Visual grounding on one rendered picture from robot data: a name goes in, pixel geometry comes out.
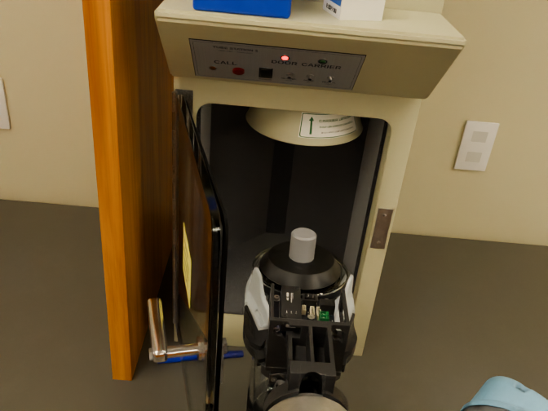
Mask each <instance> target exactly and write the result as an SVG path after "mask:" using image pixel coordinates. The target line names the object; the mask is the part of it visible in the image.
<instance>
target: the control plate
mask: <svg viewBox="0 0 548 411"><path fill-rule="evenodd" d="M189 44H190V48H191V53H192V62H193V66H194V70H195V75H196V76H201V77H218V78H227V79H236V80H245V81H254V82H271V83H280V84H289V85H298V86H315V87H324V88H333V89H342V90H352V89H353V86H354V85H355V82H356V79H357V77H358V75H359V72H360V70H361V67H362V65H363V63H364V61H365V57H366V56H367V55H359V54H350V53H341V52H332V51H316V50H307V49H298V48H289V47H280V46H264V45H254V44H246V43H237V42H221V41H211V40H203V39H194V38H189ZM282 55H287V56H288V57H289V60H282V59H281V56H282ZM320 59H325V60H327V63H326V64H320V63H318V60H320ZM209 66H215V67H217V68H218V69H217V70H210V69H209ZM234 68H242V69H244V70H245V73H244V74H242V75H236V74H234V73H233V72H232V70H233V69H234ZM259 68H268V69H273V71H272V78H263V77H259ZM286 73H293V74H294V75H293V76H292V77H291V78H288V76H286ZM308 74H311V75H313V76H314V77H313V78H312V79H311V81H309V80H308V78H307V75H308ZM330 76H331V77H334V79H333V80H332V82H329V80H327V79H326V78H327V77H330Z"/></svg>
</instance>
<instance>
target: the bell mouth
mask: <svg viewBox="0 0 548 411"><path fill-rule="evenodd" d="M245 118H246V121H247V122H248V123H249V125H250V126H251V127H252V128H253V129H255V130H256V131H257V132H258V133H260V134H262V135H265V136H267V137H269V138H271V139H275V140H278V141H281V142H285V143H288V144H297V145H303V146H317V147H320V146H333V145H339V144H344V143H347V142H350V141H352V140H354V139H356V138H357V137H358V136H360V134H361V133H362V130H363V126H362V122H361V119H360V117H354V116H345V115H336V114H327V113H310V112H301V111H292V110H283V109H274V108H256V107H250V108H249V110H248V111H247V113H246V115H245Z"/></svg>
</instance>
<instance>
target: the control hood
mask: <svg viewBox="0 0 548 411"><path fill-rule="evenodd" d="M154 17H155V21H156V24H157V29H158V32H159V35H160V39H161V44H162V47H163V50H164V53H165V56H166V62H167V64H168V68H169V71H170V74H172V76H176V77H193V78H202V79H211V80H220V81H229V82H246V83H255V84H264V85H273V86H290V87H299V88H308V89H317V90H327V91H343V92H352V93H361V94H371V95H388V96H396V97H405V98H415V99H426V98H428V96H429V95H430V94H431V92H432V91H433V90H434V89H435V87H436V86H437V84H438V83H439V82H440V80H441V78H442V77H443V76H444V75H445V74H446V72H447V71H448V70H449V68H450V66H451V65H452V64H453V62H454V61H455V59H456V58H457V57H458V56H459V54H460V53H461V52H462V50H463V49H464V47H465V46H466V39H465V38H464V37H463V36H462V35H461V34H460V33H459V32H458V31H457V30H456V29H455V28H454V27H453V26H452V25H451V24H450V23H449V22H448V21H447V20H446V19H445V18H444V17H443V16H442V15H441V14H439V13H430V12H421V11H406V10H396V9H388V8H384V11H383V16H382V21H363V20H338V19H337V18H335V17H334V16H332V15H331V14H330V13H328V12H327V11H325V10H323V2H313V1H303V0H292V2H291V10H290V16H289V18H288V19H283V18H275V17H266V16H257V15H241V14H232V13H223V12H214V11H198V10H195V9H194V8H193V7H192V0H164V1H163V2H162V3H161V4H160V6H159V7H158V8H157V9H156V10H155V11H154ZM189 38H194V39H203V40H211V41H221V42H237V43H246V44H254V45H264V46H280V47H289V48H298V49H307V50H316V51H332V52H341V53H350V54H359V55H367V56H366V57H365V61H364V63H363V65H362V67H361V70H360V72H359V75H358V77H357V79H356V82H355V85H354V86H353V89H352V90H342V89H333V88H324V87H315V86H298V85H289V84H280V83H271V82H254V81H245V80H236V79H227V78H218V77H201V76H196V75H195V70H194V66H193V62H192V53H191V48H190V44H189Z"/></svg>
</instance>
